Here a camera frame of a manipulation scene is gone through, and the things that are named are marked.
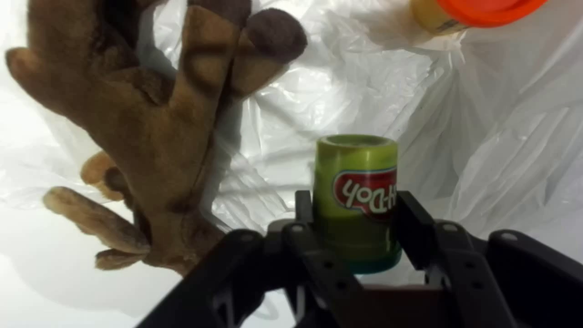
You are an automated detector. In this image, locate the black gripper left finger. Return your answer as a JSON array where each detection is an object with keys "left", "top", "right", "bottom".
[{"left": 139, "top": 189, "right": 363, "bottom": 328}]

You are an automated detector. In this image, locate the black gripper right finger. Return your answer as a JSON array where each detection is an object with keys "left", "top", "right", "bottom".
[{"left": 392, "top": 190, "right": 583, "bottom": 328}]

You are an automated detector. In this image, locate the teal-lidded play-doh can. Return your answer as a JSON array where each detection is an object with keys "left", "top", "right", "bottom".
[{"left": 314, "top": 134, "right": 401, "bottom": 272}]

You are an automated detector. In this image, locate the white plastic bag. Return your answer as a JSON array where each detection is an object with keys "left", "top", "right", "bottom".
[{"left": 2, "top": 0, "right": 583, "bottom": 311}]

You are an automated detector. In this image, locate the orange-lidded play-doh can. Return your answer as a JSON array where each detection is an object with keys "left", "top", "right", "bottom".
[{"left": 410, "top": 0, "right": 549, "bottom": 34}]

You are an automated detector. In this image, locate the brown plush toy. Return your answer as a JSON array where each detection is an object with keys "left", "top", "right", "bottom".
[{"left": 6, "top": 0, "right": 308, "bottom": 274}]

